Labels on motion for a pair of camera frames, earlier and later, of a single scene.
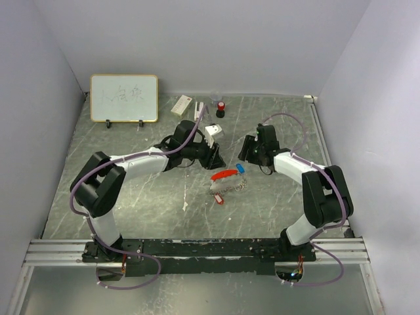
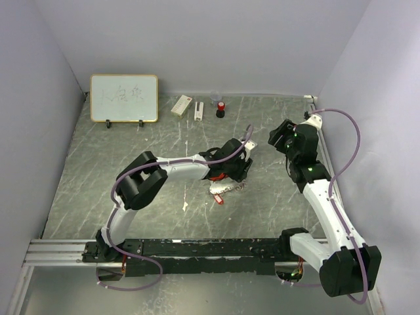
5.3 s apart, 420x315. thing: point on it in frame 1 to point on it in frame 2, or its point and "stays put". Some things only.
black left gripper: (212, 159) to (245, 168)
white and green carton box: (181, 105) stays put
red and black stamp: (220, 112) stays put
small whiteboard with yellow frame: (123, 98) stays put
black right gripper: (245, 154) to (278, 136)
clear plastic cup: (214, 98) stays put
